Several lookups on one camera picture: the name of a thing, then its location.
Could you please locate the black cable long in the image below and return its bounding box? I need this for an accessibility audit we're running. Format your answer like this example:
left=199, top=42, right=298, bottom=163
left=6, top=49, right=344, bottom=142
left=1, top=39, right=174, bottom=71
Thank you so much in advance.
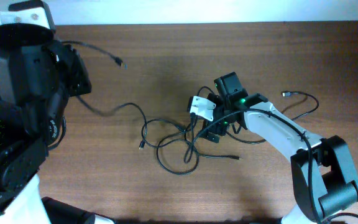
left=76, top=95, right=242, bottom=175

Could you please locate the black cable gold plug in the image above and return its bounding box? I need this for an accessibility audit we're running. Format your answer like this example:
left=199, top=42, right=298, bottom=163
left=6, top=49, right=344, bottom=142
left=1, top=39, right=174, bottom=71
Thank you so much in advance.
left=62, top=40, right=127, bottom=69

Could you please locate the black cable short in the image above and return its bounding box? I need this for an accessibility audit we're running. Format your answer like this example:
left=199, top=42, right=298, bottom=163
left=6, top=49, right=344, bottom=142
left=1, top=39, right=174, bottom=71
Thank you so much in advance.
left=225, top=90, right=319, bottom=145

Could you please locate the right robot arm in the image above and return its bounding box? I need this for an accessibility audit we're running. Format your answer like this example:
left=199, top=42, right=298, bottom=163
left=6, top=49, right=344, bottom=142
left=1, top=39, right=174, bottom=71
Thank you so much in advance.
left=200, top=72, right=358, bottom=223

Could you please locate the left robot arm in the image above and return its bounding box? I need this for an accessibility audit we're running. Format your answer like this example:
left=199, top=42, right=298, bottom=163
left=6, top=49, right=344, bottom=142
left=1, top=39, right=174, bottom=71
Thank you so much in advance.
left=0, top=24, right=111, bottom=223

